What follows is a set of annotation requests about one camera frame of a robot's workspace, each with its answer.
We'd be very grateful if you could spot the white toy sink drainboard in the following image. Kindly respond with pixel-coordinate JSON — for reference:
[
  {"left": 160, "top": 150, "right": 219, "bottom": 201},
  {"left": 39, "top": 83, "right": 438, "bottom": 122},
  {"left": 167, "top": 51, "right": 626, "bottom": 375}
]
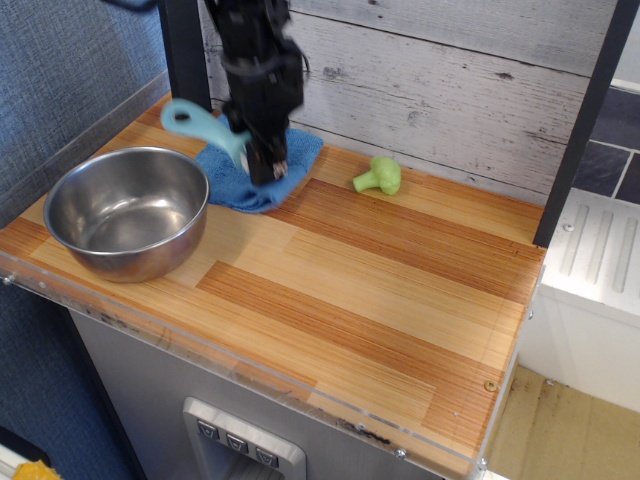
[{"left": 519, "top": 189, "right": 639, "bottom": 410}]

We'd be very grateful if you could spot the clear acrylic edge guard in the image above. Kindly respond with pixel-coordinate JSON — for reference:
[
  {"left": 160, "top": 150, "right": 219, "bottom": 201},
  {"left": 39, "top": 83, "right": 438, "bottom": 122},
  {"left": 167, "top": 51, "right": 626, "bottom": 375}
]
[{"left": 1, "top": 238, "right": 544, "bottom": 479}]

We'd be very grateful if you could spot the green toy broccoli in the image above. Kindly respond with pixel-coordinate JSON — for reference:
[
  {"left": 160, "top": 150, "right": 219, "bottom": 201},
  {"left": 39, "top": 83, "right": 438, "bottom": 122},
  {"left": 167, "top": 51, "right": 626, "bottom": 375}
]
[{"left": 353, "top": 156, "right": 402, "bottom": 195}]

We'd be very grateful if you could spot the grey toy cabinet front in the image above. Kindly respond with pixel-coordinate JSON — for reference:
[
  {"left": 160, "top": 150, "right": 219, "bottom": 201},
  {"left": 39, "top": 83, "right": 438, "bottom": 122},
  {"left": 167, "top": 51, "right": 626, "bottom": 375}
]
[{"left": 71, "top": 312, "right": 435, "bottom": 479}]

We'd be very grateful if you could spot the dark left shelf post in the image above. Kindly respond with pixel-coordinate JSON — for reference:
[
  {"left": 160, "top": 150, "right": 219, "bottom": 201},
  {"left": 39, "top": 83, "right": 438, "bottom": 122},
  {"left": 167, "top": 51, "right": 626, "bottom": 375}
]
[{"left": 157, "top": 0, "right": 212, "bottom": 113}]

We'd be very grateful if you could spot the dark right shelf post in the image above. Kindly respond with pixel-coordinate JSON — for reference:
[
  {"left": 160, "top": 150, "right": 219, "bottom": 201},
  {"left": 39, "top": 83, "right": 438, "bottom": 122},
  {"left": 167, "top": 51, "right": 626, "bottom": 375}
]
[{"left": 533, "top": 0, "right": 639, "bottom": 248}]

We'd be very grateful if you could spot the blue microfiber cloth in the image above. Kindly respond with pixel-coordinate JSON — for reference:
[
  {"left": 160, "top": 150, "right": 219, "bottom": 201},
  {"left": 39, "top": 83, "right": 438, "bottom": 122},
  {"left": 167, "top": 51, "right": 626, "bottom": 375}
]
[{"left": 196, "top": 128, "right": 324, "bottom": 214}]

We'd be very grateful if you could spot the yellow object at corner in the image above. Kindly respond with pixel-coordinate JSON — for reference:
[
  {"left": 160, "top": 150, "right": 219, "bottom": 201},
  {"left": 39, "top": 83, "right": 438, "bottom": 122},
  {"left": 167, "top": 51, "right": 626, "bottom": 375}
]
[{"left": 11, "top": 461, "right": 62, "bottom": 480}]

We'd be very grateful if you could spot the dark shelf post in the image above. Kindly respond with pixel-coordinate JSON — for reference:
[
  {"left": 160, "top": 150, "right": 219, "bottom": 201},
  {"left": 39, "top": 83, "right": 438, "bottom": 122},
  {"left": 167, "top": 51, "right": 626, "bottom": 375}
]
[
  {"left": 533, "top": 0, "right": 639, "bottom": 248},
  {"left": 157, "top": 0, "right": 212, "bottom": 113}
]

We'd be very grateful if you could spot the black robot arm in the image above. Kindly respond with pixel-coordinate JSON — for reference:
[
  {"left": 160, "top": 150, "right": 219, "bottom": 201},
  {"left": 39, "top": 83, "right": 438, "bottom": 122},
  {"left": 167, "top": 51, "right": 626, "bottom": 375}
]
[{"left": 206, "top": 1, "right": 309, "bottom": 185}]

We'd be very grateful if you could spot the light blue dish brush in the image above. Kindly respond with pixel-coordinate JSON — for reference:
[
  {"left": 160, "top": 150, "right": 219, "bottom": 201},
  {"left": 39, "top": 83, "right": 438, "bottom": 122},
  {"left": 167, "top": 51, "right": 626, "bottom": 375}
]
[{"left": 160, "top": 99, "right": 252, "bottom": 174}]

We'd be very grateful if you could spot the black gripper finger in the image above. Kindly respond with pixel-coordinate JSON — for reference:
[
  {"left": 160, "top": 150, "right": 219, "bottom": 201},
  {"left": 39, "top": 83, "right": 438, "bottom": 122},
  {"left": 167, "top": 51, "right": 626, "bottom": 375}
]
[{"left": 247, "top": 135, "right": 288, "bottom": 186}]

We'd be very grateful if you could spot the silver dispenser button panel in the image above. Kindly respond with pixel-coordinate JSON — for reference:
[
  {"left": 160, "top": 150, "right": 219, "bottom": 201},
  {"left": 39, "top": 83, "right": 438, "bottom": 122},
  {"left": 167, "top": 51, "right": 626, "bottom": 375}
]
[{"left": 183, "top": 397, "right": 307, "bottom": 479}]

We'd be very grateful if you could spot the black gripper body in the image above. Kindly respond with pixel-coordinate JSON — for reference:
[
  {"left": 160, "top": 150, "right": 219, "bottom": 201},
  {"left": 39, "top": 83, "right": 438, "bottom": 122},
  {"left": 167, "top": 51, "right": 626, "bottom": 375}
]
[{"left": 221, "top": 47, "right": 308, "bottom": 145}]

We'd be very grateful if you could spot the silver metal bowl pan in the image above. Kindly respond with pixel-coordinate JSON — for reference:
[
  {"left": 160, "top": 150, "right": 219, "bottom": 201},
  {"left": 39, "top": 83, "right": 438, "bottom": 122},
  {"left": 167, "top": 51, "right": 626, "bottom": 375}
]
[{"left": 43, "top": 147, "right": 210, "bottom": 283}]

